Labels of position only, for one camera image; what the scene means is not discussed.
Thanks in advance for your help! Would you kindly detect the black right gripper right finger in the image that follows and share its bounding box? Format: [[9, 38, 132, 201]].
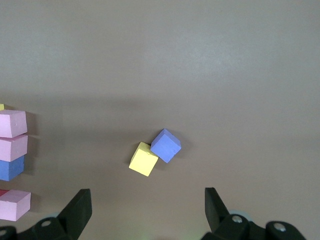
[[201, 187, 307, 240]]

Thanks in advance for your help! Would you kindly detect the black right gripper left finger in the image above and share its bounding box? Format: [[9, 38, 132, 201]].
[[0, 188, 93, 240]]

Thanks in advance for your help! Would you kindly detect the pink foam cube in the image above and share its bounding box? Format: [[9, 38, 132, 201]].
[[0, 109, 29, 139], [0, 189, 32, 222], [0, 134, 29, 162]]

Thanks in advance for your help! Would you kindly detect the purple foam cube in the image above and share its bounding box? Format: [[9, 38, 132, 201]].
[[149, 128, 182, 164], [0, 154, 26, 182]]

